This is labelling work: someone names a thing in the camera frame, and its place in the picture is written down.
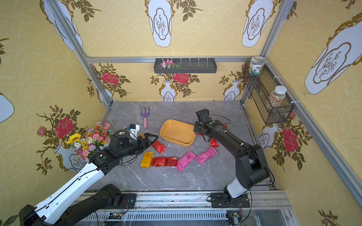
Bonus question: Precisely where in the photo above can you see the artificial flower bouquet fence pot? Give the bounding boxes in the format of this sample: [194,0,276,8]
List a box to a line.
[67,122,113,163]

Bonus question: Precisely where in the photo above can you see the orange plastic storage box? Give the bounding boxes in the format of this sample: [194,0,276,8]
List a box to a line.
[160,119,196,148]

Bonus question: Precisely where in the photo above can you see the grey wall shelf tray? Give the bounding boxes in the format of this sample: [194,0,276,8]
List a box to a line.
[154,57,218,74]

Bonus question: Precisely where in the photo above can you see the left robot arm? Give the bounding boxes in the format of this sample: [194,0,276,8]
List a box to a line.
[19,130,158,226]

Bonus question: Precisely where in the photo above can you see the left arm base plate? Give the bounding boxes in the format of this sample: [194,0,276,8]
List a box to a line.
[119,193,137,210]

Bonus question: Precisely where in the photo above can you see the clear jar white lid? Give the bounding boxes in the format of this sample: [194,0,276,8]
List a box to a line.
[267,86,287,109]

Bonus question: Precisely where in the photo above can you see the black wire wall basket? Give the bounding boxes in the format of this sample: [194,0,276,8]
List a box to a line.
[246,66,294,124]

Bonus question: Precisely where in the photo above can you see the small circuit board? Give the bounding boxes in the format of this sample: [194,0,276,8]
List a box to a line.
[108,212,123,220]

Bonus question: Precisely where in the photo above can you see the red tea bag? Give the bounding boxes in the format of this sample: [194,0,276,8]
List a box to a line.
[152,141,167,154]
[151,157,168,167]
[210,138,219,147]
[165,157,178,167]

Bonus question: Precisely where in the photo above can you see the small pink flowers on shelf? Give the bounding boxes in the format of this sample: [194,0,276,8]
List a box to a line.
[160,59,181,69]

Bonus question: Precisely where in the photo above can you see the pink tea bag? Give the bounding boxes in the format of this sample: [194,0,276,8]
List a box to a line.
[176,151,196,172]
[195,147,217,165]

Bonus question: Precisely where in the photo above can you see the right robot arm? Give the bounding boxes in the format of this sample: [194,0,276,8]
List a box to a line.
[194,109,271,206]

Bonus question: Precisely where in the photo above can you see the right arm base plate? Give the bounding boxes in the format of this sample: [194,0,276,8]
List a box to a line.
[207,193,251,208]

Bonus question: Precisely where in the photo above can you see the purple pink garden fork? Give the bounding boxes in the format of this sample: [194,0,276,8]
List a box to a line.
[140,107,150,129]

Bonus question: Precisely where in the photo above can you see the yellow tea bag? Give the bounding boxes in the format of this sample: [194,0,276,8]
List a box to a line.
[140,152,154,169]

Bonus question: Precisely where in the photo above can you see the white lidded tin jar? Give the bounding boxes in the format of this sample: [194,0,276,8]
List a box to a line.
[249,56,266,75]

